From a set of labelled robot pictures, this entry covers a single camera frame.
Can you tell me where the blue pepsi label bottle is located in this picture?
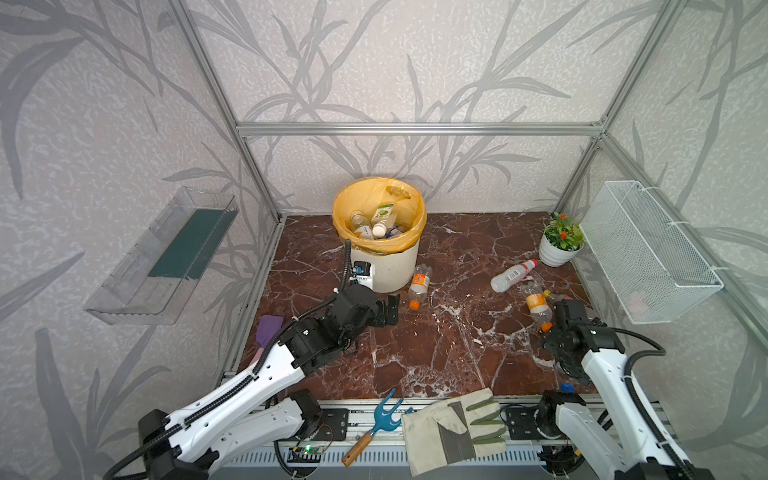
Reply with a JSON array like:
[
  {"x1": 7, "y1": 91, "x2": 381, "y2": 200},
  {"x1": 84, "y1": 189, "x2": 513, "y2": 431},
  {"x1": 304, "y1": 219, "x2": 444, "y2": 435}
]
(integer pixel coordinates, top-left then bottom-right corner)
[{"x1": 385, "y1": 225, "x2": 403, "y2": 239}]

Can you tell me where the white label vitamin bottle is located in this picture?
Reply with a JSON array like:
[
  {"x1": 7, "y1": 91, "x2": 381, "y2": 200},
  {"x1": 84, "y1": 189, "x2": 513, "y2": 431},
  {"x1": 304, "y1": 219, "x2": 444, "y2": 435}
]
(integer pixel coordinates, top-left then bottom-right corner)
[{"x1": 349, "y1": 210, "x2": 375, "y2": 240}]

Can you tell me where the lime label clear bottle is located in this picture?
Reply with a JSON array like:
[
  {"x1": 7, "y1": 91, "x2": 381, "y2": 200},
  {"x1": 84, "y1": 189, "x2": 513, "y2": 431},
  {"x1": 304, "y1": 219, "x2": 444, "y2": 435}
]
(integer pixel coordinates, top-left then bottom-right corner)
[{"x1": 371, "y1": 203, "x2": 397, "y2": 239}]

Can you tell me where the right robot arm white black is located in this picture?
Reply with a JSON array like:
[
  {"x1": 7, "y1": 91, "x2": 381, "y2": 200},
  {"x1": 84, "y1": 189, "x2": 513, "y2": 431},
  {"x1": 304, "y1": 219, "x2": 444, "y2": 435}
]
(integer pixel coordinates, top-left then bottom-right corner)
[{"x1": 535, "y1": 299, "x2": 714, "y2": 479}]

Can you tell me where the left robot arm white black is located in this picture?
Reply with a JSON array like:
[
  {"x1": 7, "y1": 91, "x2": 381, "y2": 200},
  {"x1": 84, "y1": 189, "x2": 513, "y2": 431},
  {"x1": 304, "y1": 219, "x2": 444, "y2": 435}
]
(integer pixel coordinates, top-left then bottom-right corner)
[{"x1": 104, "y1": 251, "x2": 400, "y2": 479}]

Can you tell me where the white plastic trash bin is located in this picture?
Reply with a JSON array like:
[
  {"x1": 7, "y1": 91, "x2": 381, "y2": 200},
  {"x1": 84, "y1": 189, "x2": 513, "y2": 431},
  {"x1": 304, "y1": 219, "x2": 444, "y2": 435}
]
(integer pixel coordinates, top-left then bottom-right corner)
[{"x1": 351, "y1": 239, "x2": 420, "y2": 294}]

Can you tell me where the yellow bin liner bag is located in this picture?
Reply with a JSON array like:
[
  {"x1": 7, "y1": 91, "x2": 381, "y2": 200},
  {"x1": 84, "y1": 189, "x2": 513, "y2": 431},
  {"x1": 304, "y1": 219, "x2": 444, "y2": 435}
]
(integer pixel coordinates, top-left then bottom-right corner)
[{"x1": 332, "y1": 177, "x2": 427, "y2": 255}]

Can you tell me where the orange cap small bottle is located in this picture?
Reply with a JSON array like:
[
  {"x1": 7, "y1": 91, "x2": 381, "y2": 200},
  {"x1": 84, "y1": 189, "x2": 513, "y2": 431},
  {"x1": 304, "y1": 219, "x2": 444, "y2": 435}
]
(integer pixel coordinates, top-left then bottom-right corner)
[{"x1": 408, "y1": 264, "x2": 432, "y2": 310}]

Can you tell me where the red cap white bottle right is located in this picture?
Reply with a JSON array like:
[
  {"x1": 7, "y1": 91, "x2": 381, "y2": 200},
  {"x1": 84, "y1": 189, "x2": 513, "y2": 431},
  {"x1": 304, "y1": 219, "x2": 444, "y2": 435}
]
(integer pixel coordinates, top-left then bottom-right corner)
[{"x1": 490, "y1": 259, "x2": 538, "y2": 293}]

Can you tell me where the purple silicone spatula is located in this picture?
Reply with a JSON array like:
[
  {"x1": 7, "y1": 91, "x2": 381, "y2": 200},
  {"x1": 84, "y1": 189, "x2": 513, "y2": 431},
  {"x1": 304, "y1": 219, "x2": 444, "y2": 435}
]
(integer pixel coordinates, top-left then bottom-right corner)
[{"x1": 250, "y1": 315, "x2": 284, "y2": 365}]

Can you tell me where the potted plant white pot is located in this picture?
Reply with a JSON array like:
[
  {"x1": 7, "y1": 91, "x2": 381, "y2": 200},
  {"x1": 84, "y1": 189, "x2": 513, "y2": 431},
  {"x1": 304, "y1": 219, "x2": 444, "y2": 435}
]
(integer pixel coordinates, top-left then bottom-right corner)
[{"x1": 539, "y1": 212, "x2": 586, "y2": 267}]

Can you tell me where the blue garden hand fork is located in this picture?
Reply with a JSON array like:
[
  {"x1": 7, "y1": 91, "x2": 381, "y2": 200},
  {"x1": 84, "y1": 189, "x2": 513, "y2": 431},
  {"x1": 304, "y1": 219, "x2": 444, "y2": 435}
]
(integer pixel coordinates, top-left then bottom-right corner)
[{"x1": 342, "y1": 388, "x2": 403, "y2": 467}]

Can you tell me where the beige green work glove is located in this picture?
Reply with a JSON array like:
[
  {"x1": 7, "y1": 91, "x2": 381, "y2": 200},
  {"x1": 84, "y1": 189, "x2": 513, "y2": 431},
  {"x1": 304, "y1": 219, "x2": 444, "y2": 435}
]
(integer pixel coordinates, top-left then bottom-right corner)
[{"x1": 402, "y1": 388, "x2": 507, "y2": 477}]

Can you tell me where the green circuit board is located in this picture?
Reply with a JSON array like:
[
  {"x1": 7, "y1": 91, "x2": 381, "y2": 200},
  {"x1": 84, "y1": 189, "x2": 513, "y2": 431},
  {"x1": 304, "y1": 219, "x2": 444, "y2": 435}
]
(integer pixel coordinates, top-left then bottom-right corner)
[{"x1": 286, "y1": 444, "x2": 328, "y2": 464}]

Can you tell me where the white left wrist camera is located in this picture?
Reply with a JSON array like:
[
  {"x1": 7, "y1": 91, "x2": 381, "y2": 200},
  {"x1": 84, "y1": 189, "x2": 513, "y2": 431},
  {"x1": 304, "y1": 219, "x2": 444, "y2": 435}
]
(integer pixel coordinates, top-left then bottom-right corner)
[{"x1": 351, "y1": 261, "x2": 375, "y2": 289}]

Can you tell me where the white wire mesh basket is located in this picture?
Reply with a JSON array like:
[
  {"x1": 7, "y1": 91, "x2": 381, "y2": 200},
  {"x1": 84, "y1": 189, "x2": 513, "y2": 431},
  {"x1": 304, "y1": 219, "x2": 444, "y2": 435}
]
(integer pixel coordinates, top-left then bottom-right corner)
[{"x1": 581, "y1": 180, "x2": 724, "y2": 325}]

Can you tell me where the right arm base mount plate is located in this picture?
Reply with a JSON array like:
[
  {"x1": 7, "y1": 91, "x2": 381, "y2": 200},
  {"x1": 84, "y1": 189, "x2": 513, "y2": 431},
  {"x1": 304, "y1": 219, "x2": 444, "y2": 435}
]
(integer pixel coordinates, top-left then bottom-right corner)
[{"x1": 502, "y1": 404, "x2": 544, "y2": 441}]

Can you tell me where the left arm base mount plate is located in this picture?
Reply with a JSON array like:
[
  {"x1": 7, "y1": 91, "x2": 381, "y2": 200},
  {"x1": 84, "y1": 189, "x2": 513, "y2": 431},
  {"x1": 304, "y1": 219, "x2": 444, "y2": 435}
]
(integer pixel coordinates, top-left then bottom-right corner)
[{"x1": 311, "y1": 408, "x2": 350, "y2": 442}]

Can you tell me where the clear acrylic wall shelf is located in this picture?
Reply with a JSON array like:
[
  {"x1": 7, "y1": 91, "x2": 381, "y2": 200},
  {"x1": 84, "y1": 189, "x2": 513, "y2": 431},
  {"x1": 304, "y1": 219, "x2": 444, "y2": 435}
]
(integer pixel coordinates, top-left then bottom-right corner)
[{"x1": 84, "y1": 187, "x2": 239, "y2": 326}]

